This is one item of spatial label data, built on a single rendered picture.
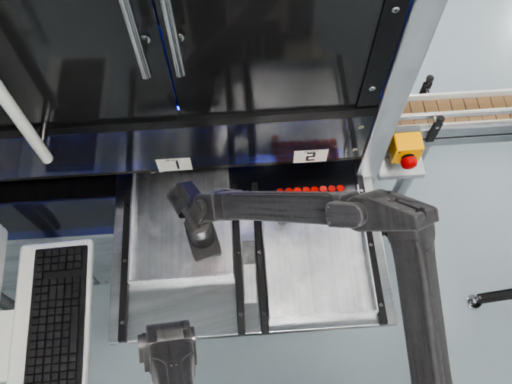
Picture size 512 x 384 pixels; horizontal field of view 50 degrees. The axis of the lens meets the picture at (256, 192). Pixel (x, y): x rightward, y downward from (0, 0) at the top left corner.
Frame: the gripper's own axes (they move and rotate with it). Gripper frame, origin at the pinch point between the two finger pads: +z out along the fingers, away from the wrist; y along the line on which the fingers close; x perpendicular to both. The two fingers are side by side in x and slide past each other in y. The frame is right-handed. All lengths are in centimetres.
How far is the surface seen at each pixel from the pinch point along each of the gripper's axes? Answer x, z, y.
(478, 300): -97, 85, -25
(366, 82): -41, -37, 11
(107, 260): 34, 56, 26
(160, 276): 12.9, 3.8, -2.1
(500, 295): -105, 82, -26
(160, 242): 10.7, 4.2, 6.9
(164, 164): 3.6, -9.7, 21.0
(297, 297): -18.0, 3.5, -17.9
